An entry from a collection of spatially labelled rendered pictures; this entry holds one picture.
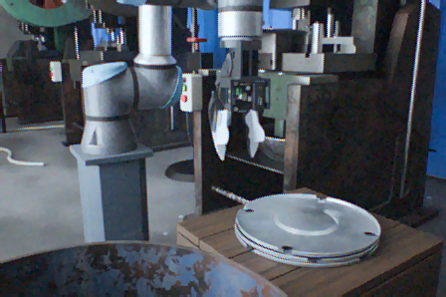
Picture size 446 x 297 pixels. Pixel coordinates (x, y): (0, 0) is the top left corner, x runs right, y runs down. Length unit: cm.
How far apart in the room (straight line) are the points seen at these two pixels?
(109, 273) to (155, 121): 242
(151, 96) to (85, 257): 63
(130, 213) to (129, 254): 60
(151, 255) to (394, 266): 44
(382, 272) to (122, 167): 67
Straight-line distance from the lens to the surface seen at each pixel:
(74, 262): 55
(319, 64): 128
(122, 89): 107
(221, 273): 49
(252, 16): 67
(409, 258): 82
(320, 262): 73
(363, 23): 158
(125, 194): 110
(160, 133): 294
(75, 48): 450
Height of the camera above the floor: 72
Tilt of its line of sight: 14 degrees down
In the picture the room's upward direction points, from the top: straight up
